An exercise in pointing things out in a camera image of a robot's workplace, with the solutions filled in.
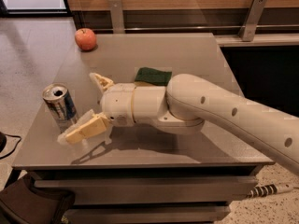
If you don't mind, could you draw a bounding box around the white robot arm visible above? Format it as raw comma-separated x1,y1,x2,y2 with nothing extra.
57,73,299,174

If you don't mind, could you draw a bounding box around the metal bracket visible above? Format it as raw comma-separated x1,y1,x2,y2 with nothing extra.
108,0,125,34
238,0,267,42

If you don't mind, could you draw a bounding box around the grey drawer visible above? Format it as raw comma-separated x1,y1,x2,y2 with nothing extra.
35,176,257,205
64,206,230,224

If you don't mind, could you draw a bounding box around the left metal bracket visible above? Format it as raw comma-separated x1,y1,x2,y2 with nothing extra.
108,0,125,34

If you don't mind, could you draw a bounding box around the green yellow sponge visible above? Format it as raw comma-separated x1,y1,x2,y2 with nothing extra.
135,67,172,86

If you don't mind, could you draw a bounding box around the silver blue redbull can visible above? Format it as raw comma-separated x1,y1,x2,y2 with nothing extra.
42,83,78,133

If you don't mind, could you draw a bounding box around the white power strip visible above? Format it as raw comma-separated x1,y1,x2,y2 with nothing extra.
247,183,294,198

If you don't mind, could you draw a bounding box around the grey drawer cabinet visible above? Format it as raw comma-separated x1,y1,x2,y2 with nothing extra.
12,32,278,224

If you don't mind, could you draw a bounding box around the red apple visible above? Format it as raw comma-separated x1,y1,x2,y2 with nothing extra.
75,28,96,51

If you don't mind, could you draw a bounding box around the black cable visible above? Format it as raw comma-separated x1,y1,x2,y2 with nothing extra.
0,131,22,161

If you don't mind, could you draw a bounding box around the lower grey drawer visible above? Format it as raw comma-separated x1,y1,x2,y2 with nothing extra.
64,206,230,224

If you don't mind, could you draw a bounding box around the upper grey drawer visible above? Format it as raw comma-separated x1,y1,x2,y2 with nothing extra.
35,176,257,205

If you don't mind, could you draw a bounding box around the right metal bracket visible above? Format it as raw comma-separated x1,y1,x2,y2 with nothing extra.
238,0,267,42

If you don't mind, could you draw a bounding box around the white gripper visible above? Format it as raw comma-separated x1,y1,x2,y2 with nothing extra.
57,73,135,145

